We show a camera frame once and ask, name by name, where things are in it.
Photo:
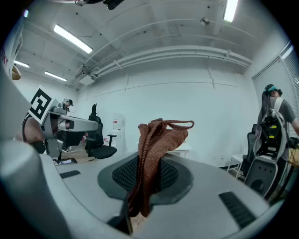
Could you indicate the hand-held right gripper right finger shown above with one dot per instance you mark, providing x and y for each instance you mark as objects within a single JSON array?
[{"x": 205, "y": 186}]

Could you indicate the grey plastic chair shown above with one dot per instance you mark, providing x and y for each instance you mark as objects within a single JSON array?
[{"x": 268, "y": 172}]

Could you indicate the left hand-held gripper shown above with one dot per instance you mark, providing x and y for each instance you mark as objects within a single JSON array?
[{"x": 40, "y": 105}]

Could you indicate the person's left forearm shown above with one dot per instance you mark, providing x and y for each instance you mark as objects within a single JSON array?
[{"x": 32, "y": 130}]

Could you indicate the red object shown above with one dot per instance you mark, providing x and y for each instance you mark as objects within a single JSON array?
[{"x": 149, "y": 151}]

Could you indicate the white ceiling pipe bundle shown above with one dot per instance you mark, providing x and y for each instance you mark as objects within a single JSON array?
[{"x": 177, "y": 56}]

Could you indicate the black head camera rig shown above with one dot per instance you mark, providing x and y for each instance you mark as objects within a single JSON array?
[{"x": 112, "y": 4}]

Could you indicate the white window blinds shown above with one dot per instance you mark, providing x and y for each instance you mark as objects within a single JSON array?
[{"x": 268, "y": 77}]

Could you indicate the person's left hand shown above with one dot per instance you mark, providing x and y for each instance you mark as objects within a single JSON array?
[{"x": 85, "y": 135}]

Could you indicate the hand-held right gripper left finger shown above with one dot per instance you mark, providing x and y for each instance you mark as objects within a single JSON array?
[{"x": 81, "y": 184}]

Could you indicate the white ceiling junction box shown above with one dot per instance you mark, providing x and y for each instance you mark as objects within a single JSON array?
[{"x": 86, "y": 80}]

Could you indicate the ceiling tube light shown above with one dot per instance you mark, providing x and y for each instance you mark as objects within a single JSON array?
[
  {"x": 55, "y": 76},
  {"x": 26, "y": 13},
  {"x": 230, "y": 10},
  {"x": 72, "y": 38},
  {"x": 21, "y": 64}
]

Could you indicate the grey backpack frame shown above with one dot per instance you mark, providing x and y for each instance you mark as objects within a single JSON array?
[{"x": 272, "y": 130}]

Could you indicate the white stool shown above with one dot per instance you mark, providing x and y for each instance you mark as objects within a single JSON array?
[{"x": 236, "y": 158}]

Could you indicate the white wall outlet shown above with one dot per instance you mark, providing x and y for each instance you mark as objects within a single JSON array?
[{"x": 217, "y": 157}]

